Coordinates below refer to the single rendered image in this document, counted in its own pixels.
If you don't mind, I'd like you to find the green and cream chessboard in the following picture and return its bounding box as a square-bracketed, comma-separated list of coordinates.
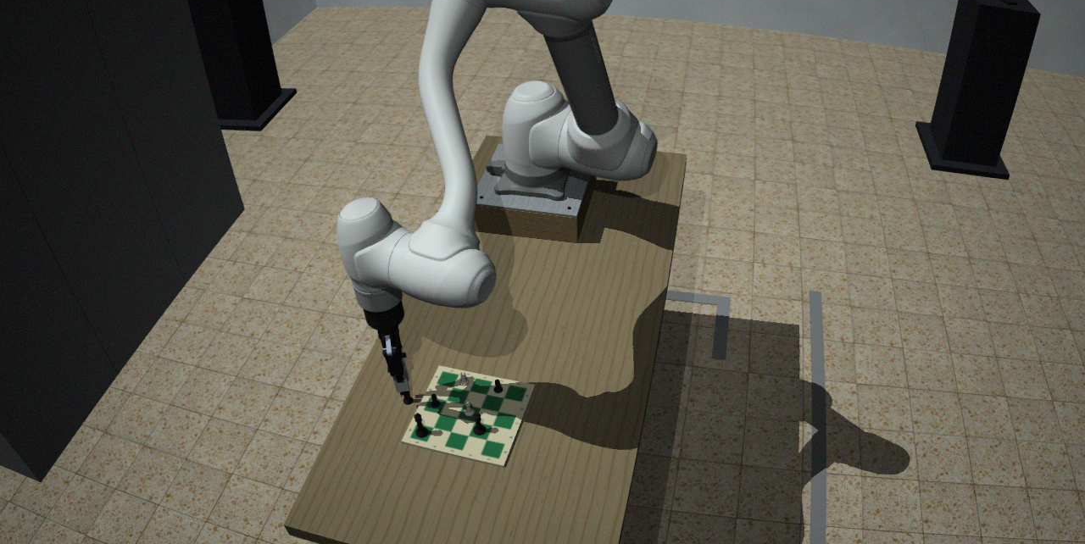
[401, 365, 536, 468]

